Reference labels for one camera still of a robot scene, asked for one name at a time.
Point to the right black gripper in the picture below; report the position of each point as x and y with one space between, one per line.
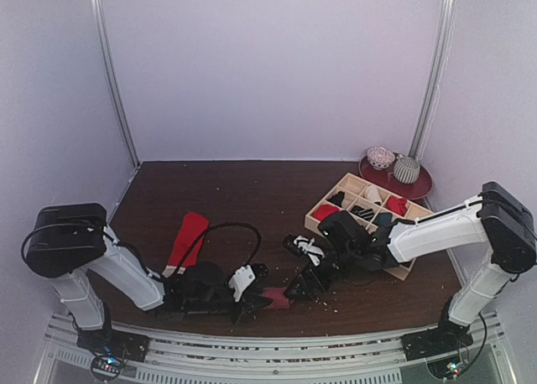
320 271

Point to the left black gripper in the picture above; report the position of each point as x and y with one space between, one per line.
246 308

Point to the purple sock with orange cuff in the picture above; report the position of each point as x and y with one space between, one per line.
277 298

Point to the red sock with striped cuff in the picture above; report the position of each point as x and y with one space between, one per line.
192 226

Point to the wooden compartment organizer box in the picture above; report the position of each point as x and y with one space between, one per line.
354 188

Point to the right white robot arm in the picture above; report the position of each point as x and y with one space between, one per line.
494 217

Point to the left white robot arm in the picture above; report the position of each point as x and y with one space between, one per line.
69 240

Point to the red rolled sock in box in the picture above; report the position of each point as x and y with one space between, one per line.
324 211

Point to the black rolled sock in box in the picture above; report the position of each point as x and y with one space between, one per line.
338 199

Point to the black striped sock in box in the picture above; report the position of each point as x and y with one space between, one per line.
366 214

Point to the teal rolled sock in box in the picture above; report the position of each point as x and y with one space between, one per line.
383 219

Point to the cream rolled sock in box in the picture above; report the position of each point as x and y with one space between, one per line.
373 195

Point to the red patterned sock in box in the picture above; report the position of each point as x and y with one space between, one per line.
397 205

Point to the white patterned bowl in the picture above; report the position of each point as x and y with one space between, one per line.
379 157

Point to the grey striped cup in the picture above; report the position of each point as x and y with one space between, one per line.
406 170

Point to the red round tray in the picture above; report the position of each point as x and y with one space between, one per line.
386 180

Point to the left circuit board with leds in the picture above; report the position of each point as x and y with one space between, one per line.
106 367

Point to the circuit board with leds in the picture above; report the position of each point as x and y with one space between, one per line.
106 367
446 369

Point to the right circuit board with leds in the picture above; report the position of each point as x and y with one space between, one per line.
446 369

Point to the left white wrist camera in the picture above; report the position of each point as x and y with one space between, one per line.
240 281

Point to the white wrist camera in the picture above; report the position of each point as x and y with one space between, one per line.
310 249
240 281

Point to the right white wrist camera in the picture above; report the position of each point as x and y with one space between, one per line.
310 249

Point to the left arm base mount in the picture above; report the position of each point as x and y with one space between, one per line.
120 344

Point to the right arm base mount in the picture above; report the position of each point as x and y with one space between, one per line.
433 342

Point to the right aluminium frame post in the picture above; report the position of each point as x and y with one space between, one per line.
432 87

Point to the aluminium frame post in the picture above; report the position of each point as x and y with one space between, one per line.
97 8
432 87

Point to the left aluminium frame post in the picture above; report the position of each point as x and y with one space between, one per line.
97 8

